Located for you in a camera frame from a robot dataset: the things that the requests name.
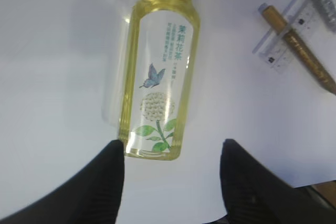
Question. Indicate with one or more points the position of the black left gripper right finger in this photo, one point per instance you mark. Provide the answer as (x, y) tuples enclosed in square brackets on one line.
[(253, 194)]

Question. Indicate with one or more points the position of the clear plastic ruler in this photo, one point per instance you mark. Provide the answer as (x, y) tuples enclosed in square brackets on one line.
[(305, 20)]

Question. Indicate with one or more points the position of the gold glitter pen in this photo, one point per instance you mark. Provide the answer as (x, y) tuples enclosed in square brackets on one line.
[(298, 47)]

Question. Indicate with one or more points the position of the yellow tea bottle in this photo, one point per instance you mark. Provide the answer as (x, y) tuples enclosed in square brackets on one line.
[(159, 62)]

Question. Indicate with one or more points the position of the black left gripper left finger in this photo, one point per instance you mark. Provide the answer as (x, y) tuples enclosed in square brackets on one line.
[(93, 195)]

